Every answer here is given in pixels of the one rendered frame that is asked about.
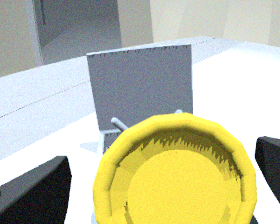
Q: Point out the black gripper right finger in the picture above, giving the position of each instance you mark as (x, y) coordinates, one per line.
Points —
(267, 155)

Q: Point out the yellow plate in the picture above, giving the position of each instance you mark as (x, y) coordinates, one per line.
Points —
(175, 169)

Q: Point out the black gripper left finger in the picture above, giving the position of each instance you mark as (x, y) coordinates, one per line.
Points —
(39, 196)

